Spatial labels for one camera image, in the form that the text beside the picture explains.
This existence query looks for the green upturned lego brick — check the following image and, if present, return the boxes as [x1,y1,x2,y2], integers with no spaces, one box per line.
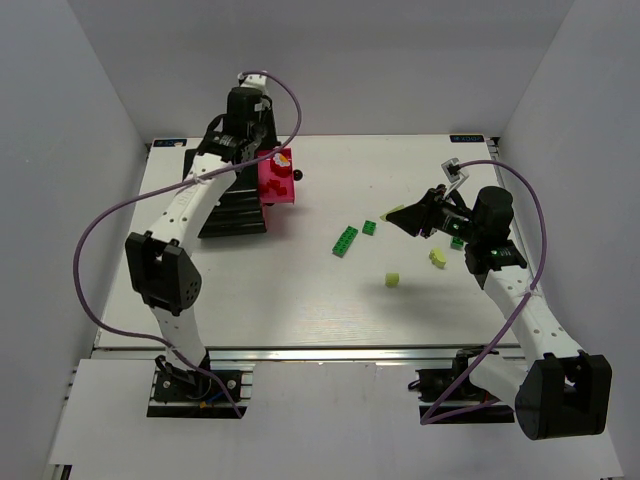
[450,237,465,250]

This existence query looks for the pale yellow studded lego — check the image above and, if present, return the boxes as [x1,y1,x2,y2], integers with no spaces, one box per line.
[429,248,447,269]

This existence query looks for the red yellow lego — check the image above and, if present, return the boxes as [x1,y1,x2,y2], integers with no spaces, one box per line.
[269,153,293,178]

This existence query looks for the pink top drawer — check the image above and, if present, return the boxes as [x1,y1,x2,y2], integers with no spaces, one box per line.
[257,148,303,206]

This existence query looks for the tiny red lego cube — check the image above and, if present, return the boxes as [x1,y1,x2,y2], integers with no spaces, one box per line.
[260,181,280,195]

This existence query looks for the pale yellow lego brick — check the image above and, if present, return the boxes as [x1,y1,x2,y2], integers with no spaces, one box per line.
[384,272,400,288]

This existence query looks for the long green lego brick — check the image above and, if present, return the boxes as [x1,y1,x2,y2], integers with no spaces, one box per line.
[332,226,358,258]

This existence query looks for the black pink drawer cabinet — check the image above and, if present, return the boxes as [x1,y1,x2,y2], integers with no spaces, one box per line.
[198,164,273,239]

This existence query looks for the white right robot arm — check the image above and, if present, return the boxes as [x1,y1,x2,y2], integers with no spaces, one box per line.
[386,186,612,440]

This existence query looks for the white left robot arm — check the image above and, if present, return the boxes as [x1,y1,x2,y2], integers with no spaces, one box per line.
[125,85,278,384]

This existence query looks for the small green square lego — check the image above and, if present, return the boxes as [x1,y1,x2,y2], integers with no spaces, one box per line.
[362,220,377,236]

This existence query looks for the right blue corner label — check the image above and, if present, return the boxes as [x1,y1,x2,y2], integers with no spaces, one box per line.
[449,134,485,143]

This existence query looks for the blue corner label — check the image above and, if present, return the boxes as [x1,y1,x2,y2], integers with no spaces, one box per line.
[152,138,187,148]
[449,134,485,143]

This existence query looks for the left blue corner label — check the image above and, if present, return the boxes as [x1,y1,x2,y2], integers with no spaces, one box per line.
[152,138,187,148]

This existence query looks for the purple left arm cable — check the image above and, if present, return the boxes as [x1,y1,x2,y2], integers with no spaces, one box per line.
[73,68,303,419]

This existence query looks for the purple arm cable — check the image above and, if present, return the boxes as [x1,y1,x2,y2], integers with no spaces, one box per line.
[419,159,547,426]
[73,68,303,419]

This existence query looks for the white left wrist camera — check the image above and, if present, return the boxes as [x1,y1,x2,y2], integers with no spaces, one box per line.
[238,73,268,95]

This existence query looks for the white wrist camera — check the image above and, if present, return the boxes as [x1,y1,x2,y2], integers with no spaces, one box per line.
[441,157,469,189]
[238,73,268,95]

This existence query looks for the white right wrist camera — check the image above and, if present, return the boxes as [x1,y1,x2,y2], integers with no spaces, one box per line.
[441,157,469,189]

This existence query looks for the aluminium table frame rail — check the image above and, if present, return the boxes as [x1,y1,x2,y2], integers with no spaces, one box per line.
[89,137,569,366]

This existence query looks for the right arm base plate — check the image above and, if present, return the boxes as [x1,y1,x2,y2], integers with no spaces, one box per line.
[407,368,515,425]

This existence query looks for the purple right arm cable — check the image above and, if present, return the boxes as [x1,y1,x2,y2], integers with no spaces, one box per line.
[419,159,547,426]

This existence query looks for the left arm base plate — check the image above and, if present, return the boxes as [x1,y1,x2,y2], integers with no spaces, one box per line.
[146,355,253,419]

